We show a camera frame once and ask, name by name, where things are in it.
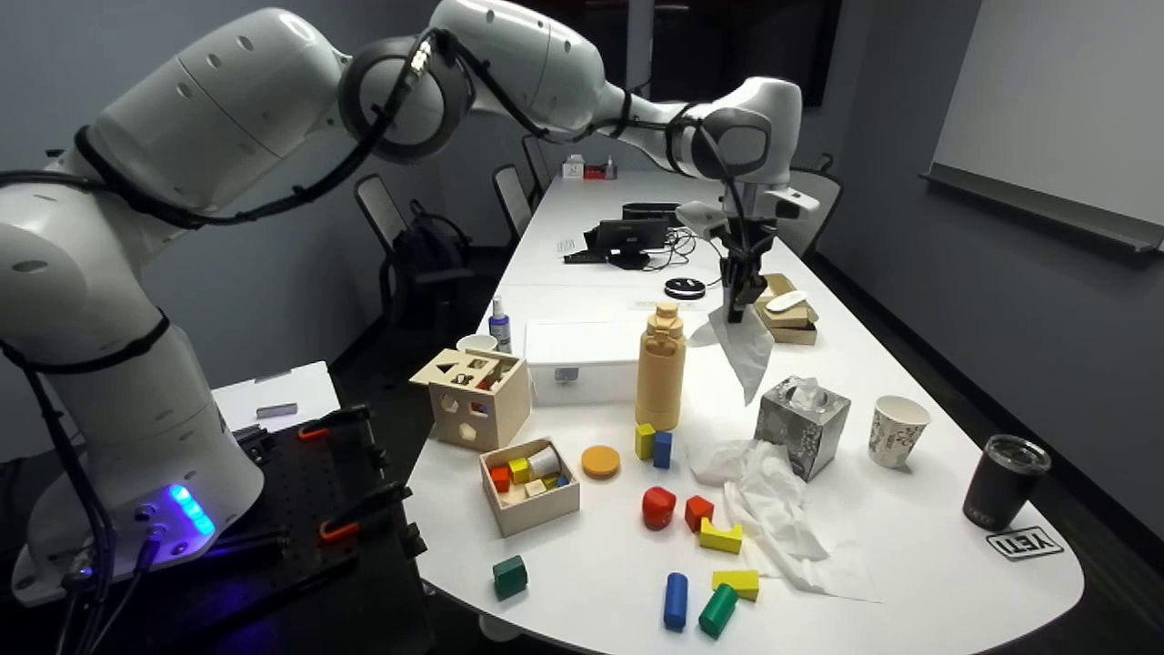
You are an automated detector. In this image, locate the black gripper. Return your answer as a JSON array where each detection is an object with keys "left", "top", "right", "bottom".
[{"left": 719, "top": 217, "right": 776, "bottom": 324}]

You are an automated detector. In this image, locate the wooden shape sorter box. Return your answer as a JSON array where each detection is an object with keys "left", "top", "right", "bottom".
[{"left": 410, "top": 350, "right": 530, "bottom": 452}]

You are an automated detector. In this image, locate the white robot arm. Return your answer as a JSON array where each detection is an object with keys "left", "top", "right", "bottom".
[{"left": 0, "top": 0, "right": 803, "bottom": 608}]

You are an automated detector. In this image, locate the black round puck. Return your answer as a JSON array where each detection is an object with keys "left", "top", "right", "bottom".
[{"left": 666, "top": 276, "right": 706, "bottom": 300}]

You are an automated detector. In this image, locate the wooden box with items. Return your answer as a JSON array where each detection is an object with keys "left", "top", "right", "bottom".
[{"left": 753, "top": 273, "right": 817, "bottom": 347}]

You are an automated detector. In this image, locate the tan thermos bottle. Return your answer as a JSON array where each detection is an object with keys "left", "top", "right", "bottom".
[{"left": 637, "top": 302, "right": 688, "bottom": 430}]

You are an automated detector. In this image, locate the grey chair far right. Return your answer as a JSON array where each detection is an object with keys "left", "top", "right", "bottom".
[{"left": 776, "top": 169, "right": 845, "bottom": 255}]

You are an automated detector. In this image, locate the grey chair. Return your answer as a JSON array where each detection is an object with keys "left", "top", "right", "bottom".
[
  {"left": 776, "top": 169, "right": 845, "bottom": 255},
  {"left": 354, "top": 175, "right": 478, "bottom": 324}
]

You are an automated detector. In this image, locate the grey tissue box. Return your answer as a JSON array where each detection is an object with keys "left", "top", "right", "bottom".
[{"left": 753, "top": 379, "right": 850, "bottom": 481}]

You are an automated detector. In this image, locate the blue small block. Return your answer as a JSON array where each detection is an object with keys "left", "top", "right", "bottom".
[{"left": 651, "top": 433, "right": 673, "bottom": 469}]

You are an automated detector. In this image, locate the yellow small block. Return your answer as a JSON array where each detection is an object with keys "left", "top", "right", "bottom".
[{"left": 633, "top": 422, "right": 660, "bottom": 462}]

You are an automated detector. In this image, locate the white flat box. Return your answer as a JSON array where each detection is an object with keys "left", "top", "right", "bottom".
[{"left": 524, "top": 321, "right": 637, "bottom": 409}]

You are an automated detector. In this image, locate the white paper cup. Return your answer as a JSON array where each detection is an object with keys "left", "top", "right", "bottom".
[{"left": 871, "top": 396, "right": 930, "bottom": 469}]

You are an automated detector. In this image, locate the red block right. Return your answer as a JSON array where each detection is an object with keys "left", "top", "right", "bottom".
[{"left": 684, "top": 494, "right": 713, "bottom": 536}]

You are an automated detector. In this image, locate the red block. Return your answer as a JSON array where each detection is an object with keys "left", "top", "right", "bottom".
[
  {"left": 684, "top": 494, "right": 713, "bottom": 536},
  {"left": 642, "top": 489, "right": 677, "bottom": 532}
]

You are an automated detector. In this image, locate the orange round disc block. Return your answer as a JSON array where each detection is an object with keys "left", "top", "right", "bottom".
[{"left": 581, "top": 443, "right": 621, "bottom": 481}]

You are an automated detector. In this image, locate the red block left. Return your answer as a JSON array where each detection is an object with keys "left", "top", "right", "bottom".
[{"left": 642, "top": 489, "right": 677, "bottom": 532}]

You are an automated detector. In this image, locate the small sanitizer bottle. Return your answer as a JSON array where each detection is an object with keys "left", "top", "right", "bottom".
[{"left": 486, "top": 300, "right": 513, "bottom": 355}]

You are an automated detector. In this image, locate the yellow block middle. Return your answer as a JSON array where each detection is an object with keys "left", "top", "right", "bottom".
[{"left": 700, "top": 519, "right": 743, "bottom": 553}]

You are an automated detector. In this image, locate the small wooden tray with blocks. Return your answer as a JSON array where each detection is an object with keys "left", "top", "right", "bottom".
[{"left": 479, "top": 437, "right": 581, "bottom": 540}]

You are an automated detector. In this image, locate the yellow block front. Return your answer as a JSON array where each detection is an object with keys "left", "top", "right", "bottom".
[{"left": 713, "top": 573, "right": 760, "bottom": 600}]

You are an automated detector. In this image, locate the grey chair left near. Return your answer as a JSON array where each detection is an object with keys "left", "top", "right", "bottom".
[{"left": 354, "top": 175, "right": 478, "bottom": 324}]

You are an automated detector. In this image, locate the dark metal tumbler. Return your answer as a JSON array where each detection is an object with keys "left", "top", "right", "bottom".
[{"left": 963, "top": 433, "right": 1050, "bottom": 532}]

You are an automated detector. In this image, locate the blue cylinder block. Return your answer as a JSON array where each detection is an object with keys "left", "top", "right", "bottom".
[{"left": 662, "top": 573, "right": 688, "bottom": 632}]

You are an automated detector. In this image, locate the green long block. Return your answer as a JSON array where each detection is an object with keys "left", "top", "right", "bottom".
[{"left": 700, "top": 585, "right": 737, "bottom": 637}]

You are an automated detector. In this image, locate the whiteboard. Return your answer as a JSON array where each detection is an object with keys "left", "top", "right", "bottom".
[{"left": 928, "top": 0, "right": 1164, "bottom": 255}]

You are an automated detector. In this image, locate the green block at table edge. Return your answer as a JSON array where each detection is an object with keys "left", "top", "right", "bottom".
[{"left": 491, "top": 558, "right": 529, "bottom": 600}]

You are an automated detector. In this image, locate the label sticker on table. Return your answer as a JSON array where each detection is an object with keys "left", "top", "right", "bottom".
[{"left": 985, "top": 527, "right": 1059, "bottom": 562}]

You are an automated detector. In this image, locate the black cart with clamps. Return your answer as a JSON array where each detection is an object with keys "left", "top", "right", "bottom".
[{"left": 83, "top": 409, "right": 425, "bottom": 655}]

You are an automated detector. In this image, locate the black device with cables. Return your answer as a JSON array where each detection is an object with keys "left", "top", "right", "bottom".
[{"left": 564, "top": 203, "right": 700, "bottom": 270}]

